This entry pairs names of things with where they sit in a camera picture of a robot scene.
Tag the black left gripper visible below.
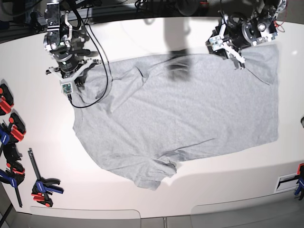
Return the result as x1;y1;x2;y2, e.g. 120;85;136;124
209;23;231;58

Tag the grey T-shirt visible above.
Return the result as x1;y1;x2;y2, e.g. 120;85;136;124
72;45;279;190

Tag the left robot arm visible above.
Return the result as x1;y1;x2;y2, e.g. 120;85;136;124
206;0;287;65

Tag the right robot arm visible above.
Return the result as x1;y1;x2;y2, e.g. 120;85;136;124
44;0;100;95

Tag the red black clamp top left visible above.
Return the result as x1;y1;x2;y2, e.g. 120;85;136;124
0;83;14;116

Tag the blue red clamp middle left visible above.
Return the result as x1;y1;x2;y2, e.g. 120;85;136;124
0;113;26;153

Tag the blue red clamp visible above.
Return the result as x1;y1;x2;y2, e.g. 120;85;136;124
0;143;26;208
0;113;26;153

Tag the blue red clamp lower left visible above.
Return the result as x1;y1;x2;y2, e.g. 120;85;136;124
0;143;26;208

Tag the blue bar clamp lying flat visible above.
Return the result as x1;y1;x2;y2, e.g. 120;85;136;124
28;148;64;208

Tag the dark object at right edge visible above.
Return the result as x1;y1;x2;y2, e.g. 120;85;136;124
300;116;304;128

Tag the white label sticker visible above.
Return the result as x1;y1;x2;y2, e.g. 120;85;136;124
274;173;299;193

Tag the blue clamp at right edge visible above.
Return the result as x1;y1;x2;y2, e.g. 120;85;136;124
294;163;304;200

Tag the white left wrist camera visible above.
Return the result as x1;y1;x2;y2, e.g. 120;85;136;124
206;35;224;52

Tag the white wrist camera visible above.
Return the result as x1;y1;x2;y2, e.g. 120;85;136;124
206;35;224;52
60;81;76;95

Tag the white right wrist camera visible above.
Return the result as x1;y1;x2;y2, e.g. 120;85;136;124
60;81;76;95

